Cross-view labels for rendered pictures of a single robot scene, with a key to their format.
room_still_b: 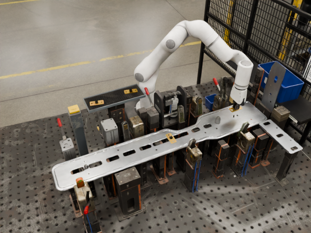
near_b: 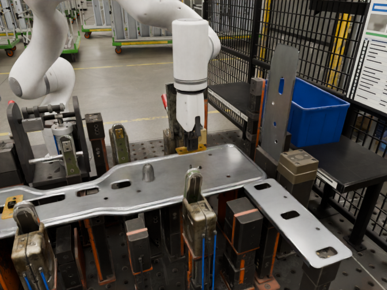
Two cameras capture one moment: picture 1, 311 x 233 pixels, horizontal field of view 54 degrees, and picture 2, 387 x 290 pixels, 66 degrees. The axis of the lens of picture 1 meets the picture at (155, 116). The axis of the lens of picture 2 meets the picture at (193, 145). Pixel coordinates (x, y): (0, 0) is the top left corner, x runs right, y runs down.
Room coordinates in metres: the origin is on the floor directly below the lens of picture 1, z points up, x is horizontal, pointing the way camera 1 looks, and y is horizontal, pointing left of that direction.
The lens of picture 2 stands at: (0.77, -0.58, 1.48)
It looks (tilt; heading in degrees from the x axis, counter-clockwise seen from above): 29 degrees down; 5
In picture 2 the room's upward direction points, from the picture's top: straight up
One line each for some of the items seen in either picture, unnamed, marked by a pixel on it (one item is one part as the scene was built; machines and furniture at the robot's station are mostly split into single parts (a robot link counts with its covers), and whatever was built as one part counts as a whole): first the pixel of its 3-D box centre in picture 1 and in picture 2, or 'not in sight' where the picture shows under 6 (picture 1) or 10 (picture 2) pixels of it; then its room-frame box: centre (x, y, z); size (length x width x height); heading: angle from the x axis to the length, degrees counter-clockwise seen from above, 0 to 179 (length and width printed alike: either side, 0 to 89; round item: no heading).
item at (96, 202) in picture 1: (90, 184); not in sight; (1.07, 0.38, 0.84); 0.11 x 0.06 x 0.29; 25
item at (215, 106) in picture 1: (216, 116); (174, 175); (1.65, -0.45, 0.88); 0.07 x 0.06 x 0.35; 25
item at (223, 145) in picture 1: (220, 159); (142, 271); (1.26, -0.41, 0.84); 0.11 x 0.08 x 0.29; 25
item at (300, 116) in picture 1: (265, 82); (276, 118); (1.87, -0.82, 1.01); 0.90 x 0.22 x 0.03; 25
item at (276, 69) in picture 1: (272, 86); (276, 105); (1.60, -0.76, 1.17); 0.12 x 0.01 x 0.34; 25
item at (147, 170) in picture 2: (217, 120); (148, 173); (1.45, -0.40, 1.02); 0.03 x 0.03 x 0.07
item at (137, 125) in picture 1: (137, 142); not in sight; (1.37, 0.12, 0.89); 0.13 x 0.11 x 0.38; 25
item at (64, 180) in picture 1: (168, 140); (3, 212); (1.29, -0.08, 1.00); 1.38 x 0.22 x 0.02; 115
